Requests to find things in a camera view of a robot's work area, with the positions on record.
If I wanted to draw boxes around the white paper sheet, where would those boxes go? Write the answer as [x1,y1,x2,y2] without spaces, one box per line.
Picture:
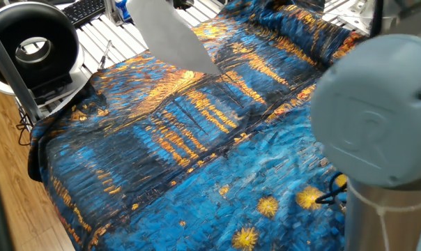
[125,0,222,76]

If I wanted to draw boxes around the black keyboard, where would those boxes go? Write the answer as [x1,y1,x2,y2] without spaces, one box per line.
[61,0,107,28]

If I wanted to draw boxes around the white tie loop on arm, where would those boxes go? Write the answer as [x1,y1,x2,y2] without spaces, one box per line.
[346,179,421,251]

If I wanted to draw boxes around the slim metal screwdriver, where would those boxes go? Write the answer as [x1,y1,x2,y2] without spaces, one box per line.
[98,39,113,70]

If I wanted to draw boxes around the silver perforated metal plate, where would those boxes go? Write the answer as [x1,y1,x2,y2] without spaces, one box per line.
[323,0,372,36]

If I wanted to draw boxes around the tangled black cables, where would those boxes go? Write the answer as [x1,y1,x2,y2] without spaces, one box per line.
[15,104,36,146]

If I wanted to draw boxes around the tall aluminium post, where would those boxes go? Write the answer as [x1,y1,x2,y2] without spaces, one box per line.
[0,20,44,123]

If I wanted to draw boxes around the black ring shaped device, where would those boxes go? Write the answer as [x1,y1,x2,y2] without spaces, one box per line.
[0,1,89,105]

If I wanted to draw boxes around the starry night painting tablecloth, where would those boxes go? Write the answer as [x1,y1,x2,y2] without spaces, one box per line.
[27,0,372,251]

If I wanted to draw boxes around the short aluminium post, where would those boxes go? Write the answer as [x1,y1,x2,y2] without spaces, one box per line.
[104,0,124,26]

